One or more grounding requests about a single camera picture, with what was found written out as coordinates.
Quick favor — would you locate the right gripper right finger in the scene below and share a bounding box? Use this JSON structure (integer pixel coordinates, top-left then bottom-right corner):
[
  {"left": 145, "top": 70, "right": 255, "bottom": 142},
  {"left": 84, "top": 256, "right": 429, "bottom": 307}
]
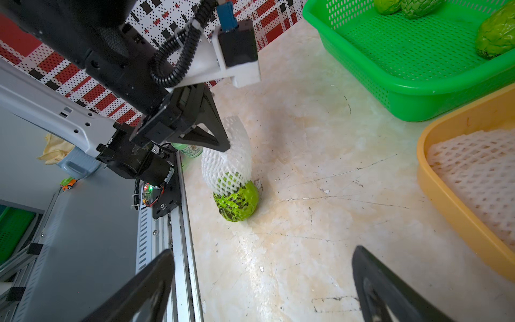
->
[{"left": 351, "top": 246, "right": 451, "bottom": 321}]

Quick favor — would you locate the yellow tray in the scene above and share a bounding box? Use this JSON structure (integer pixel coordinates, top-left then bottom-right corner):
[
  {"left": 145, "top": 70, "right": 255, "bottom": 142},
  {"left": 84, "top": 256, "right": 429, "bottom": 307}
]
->
[{"left": 417, "top": 104, "right": 514, "bottom": 281}]

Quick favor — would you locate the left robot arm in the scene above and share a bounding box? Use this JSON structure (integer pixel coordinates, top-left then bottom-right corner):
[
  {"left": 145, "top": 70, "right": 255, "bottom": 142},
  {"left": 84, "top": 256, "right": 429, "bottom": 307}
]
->
[{"left": 1, "top": 1, "right": 261, "bottom": 185}]

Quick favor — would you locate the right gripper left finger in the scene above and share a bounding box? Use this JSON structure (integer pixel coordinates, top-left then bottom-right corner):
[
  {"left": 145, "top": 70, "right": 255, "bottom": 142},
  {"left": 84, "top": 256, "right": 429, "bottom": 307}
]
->
[{"left": 83, "top": 249, "right": 174, "bottom": 321}]

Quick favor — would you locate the green basket with apples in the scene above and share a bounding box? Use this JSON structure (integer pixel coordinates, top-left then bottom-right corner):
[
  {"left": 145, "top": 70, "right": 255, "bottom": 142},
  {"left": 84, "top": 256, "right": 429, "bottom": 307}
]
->
[{"left": 303, "top": 1, "right": 514, "bottom": 122}]

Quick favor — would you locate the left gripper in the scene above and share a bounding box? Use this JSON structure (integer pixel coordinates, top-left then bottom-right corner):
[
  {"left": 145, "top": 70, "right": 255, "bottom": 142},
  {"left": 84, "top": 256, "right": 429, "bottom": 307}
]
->
[{"left": 97, "top": 20, "right": 261, "bottom": 182}]

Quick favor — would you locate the green custard apple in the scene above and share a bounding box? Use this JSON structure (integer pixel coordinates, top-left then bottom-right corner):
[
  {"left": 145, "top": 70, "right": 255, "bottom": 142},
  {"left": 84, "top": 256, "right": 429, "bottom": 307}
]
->
[{"left": 373, "top": 0, "right": 401, "bottom": 16}]

